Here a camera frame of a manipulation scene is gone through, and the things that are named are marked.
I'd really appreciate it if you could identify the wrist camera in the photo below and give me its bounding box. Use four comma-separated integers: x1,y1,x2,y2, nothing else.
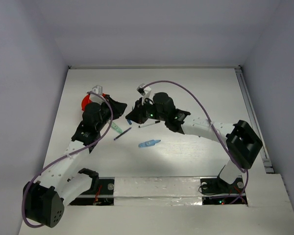
137,83,151,105
87,85,104,104

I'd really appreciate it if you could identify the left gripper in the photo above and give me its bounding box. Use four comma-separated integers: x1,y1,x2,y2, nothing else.
95,96,125,131

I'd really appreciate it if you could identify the aluminium side rail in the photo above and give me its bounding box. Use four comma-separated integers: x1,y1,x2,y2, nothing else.
235,68,275,174

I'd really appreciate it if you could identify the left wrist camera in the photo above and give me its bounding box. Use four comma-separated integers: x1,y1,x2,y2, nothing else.
87,85,104,104

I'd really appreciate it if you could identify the green correction tape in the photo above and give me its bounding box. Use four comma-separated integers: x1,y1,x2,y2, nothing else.
111,122,123,134

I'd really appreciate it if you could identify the black capped white marker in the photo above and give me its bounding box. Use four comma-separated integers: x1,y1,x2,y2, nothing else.
138,120,161,128

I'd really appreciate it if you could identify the orange round container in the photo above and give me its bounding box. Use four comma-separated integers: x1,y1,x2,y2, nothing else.
81,94,105,112

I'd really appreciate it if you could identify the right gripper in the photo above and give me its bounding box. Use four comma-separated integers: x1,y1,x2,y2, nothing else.
126,97,168,124

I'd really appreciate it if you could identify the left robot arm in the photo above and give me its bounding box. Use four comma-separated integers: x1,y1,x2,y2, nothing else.
22,93,127,228

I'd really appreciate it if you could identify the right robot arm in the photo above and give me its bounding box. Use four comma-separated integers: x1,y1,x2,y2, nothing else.
126,93,263,192

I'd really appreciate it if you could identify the purple pen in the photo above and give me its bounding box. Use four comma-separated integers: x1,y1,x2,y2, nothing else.
113,127,132,141

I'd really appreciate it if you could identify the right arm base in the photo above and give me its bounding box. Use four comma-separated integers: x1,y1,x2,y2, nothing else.
198,177,247,205

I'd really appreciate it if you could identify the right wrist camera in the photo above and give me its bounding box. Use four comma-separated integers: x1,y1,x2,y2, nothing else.
137,83,151,105

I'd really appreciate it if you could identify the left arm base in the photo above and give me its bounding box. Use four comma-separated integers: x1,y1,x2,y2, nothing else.
70,168,115,206

